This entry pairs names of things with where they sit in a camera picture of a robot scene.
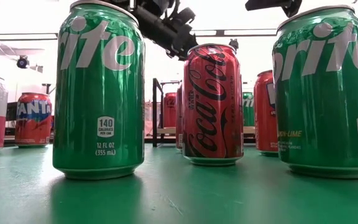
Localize red Coca-Cola Zero can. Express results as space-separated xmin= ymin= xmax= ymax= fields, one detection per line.
xmin=175 ymin=82 xmax=185 ymax=151
xmin=181 ymin=42 xmax=245 ymax=167

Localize red Fanta strawberry can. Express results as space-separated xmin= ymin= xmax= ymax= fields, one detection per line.
xmin=14 ymin=91 xmax=53 ymax=149
xmin=253 ymin=69 xmax=279 ymax=157

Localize black ceiling camera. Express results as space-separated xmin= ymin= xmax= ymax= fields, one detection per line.
xmin=16 ymin=55 xmax=30 ymax=70
xmin=228 ymin=38 xmax=240 ymax=52

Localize green table mat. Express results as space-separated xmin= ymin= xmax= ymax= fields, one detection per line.
xmin=0 ymin=142 xmax=358 ymax=224

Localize green Sprite can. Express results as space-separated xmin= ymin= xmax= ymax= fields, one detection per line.
xmin=242 ymin=91 xmax=255 ymax=127
xmin=52 ymin=0 xmax=145 ymax=181
xmin=271 ymin=4 xmax=358 ymax=180

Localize wooden shelf black frame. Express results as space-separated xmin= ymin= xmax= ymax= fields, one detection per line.
xmin=152 ymin=77 xmax=257 ymax=147

